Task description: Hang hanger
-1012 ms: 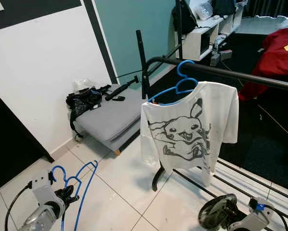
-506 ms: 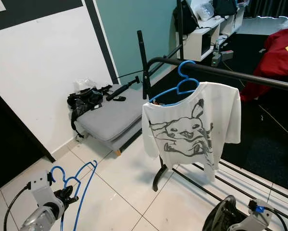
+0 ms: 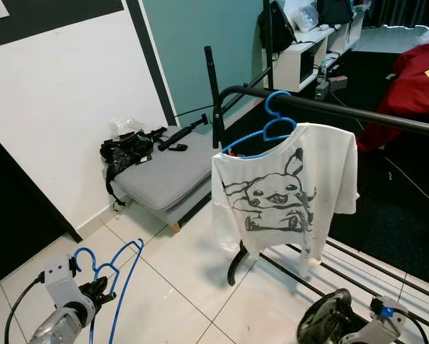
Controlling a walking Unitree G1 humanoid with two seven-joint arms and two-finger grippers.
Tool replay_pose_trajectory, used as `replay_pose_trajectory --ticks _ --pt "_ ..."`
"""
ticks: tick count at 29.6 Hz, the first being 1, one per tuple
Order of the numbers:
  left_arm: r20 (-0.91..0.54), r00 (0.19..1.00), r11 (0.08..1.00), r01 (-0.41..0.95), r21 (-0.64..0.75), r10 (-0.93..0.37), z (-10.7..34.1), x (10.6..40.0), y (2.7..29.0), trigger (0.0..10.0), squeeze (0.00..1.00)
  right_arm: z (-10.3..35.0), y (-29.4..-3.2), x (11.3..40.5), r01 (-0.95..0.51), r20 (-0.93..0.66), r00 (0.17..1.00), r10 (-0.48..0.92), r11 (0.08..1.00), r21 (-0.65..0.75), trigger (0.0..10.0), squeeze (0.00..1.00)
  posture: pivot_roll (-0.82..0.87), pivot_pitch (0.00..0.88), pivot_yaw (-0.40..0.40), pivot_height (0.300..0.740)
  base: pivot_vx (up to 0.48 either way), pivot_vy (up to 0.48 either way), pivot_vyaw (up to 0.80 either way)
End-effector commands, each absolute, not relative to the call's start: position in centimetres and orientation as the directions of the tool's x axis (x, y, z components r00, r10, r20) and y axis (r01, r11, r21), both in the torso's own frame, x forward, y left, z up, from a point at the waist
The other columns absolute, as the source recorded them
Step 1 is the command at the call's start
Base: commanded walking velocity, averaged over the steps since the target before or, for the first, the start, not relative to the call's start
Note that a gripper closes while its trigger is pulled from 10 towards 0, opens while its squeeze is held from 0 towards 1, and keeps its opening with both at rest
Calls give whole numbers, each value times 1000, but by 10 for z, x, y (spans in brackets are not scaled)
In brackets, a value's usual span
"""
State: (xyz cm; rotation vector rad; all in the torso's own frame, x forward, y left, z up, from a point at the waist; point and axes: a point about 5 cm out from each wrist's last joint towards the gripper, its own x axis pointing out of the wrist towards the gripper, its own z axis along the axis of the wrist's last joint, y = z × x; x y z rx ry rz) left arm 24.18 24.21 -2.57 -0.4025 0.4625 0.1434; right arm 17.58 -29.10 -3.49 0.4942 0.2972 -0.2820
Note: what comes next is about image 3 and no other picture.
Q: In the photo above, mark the white Pikachu print T-shirt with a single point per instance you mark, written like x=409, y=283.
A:
x=286, y=183

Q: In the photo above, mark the black backpack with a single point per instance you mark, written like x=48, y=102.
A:
x=275, y=29

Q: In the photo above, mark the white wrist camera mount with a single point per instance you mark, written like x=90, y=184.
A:
x=60, y=276
x=387, y=331

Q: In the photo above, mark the white shelf unit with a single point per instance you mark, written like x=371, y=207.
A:
x=288, y=68

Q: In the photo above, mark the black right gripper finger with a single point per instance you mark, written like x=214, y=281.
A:
x=326, y=319

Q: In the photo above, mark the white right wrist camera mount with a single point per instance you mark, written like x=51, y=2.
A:
x=387, y=331

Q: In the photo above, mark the grey cushioned ottoman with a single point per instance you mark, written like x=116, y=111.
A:
x=164, y=175

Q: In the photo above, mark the small black remote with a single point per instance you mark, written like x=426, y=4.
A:
x=177, y=148

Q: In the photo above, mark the black telescopic stick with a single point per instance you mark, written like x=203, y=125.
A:
x=180, y=135

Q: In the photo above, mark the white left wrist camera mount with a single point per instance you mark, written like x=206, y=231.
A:
x=60, y=276

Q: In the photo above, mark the black door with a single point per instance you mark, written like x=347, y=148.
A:
x=21, y=215

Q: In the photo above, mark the grey power adapter box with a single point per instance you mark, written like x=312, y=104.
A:
x=336, y=84

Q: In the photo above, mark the black duffel bag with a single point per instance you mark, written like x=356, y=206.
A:
x=335, y=11

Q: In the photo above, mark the dark curtain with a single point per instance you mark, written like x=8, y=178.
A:
x=401, y=11

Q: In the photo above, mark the blue plastic clothes hanger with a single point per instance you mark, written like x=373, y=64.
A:
x=128, y=287
x=267, y=106

